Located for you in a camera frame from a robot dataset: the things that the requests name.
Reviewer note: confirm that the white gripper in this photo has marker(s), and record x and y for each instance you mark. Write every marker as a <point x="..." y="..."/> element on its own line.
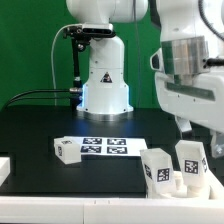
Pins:
<point x="201" y="102"/>

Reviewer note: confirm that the white front rail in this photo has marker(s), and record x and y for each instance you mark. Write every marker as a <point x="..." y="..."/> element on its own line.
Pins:
<point x="34" y="210"/>

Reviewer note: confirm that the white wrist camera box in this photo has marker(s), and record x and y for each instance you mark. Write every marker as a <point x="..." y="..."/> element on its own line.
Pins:
<point x="156" y="61"/>

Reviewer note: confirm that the black camera on stand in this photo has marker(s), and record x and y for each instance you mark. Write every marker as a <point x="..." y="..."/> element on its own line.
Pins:
<point x="85" y="30"/>

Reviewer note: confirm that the white marker sheet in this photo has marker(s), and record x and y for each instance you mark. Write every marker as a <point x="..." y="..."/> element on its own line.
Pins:
<point x="108" y="146"/>

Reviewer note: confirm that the white round stool seat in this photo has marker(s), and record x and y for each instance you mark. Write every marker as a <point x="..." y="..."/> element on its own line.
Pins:
<point x="182" y="192"/>

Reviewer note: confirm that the black camera stand pole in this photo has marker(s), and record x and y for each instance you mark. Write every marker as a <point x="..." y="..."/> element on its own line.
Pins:
<point x="77" y="47"/>

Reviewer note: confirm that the white left rail block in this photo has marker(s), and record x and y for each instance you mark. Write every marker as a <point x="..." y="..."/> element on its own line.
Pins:
<point x="4" y="168"/>

